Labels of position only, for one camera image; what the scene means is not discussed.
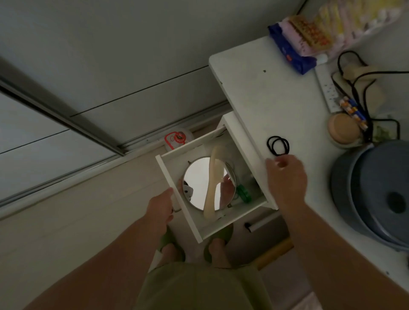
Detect green slipper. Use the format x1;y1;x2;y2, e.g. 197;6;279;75
158;224;186;263
203;223;234;264

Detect cream hair dryer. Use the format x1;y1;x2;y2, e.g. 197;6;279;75
332;64;388;116

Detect black cable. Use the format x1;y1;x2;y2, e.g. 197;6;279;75
337;50;409;144

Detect person's right hand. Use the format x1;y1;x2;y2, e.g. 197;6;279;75
265;154;308;212

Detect green shorts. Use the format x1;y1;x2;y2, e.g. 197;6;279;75
134;261;273;310

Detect green round container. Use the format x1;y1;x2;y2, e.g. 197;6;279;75
237;185;253;203

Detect black hair tie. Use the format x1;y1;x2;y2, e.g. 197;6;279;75
274;137;290;157
267;136;284;156

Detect white jar with red label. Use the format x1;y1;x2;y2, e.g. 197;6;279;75
164;128;195;153

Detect green right slipper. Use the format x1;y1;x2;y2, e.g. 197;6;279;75
203;223;234;264

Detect white power strip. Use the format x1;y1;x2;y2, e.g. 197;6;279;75
314;62;344;114

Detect white bar drawer handle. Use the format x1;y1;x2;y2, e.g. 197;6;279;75
244;210;282;233

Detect round metal-rimmed mirror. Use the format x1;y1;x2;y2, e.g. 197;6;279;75
182;156;237;212

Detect yellow pole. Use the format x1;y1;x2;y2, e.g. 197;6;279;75
255;238;294;271

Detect pink packet with orange print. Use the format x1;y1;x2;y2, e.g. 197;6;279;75
281;14;333;59

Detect blue wet wipes packet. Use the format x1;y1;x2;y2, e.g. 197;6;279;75
268;22;317;75

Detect green left slipper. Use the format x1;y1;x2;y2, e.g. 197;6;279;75
158;224;186;263

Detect person's left forearm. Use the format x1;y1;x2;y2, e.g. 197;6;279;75
24;213;167;310

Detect person's left hand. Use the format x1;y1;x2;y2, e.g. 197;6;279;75
146;187;176;235

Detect metal sliding door frame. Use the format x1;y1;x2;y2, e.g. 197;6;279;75
0;57;126;158

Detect round tan compact case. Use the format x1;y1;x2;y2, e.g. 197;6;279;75
327;113;365;149

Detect person's right forearm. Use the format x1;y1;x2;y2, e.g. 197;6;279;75
277;201;409;310

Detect white drawer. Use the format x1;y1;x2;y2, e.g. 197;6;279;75
155;111;278;244

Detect cream plastic comb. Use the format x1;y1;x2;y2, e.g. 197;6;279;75
203;145;228;220

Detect small tubes with blue caps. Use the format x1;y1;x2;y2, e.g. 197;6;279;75
339;96;369;130

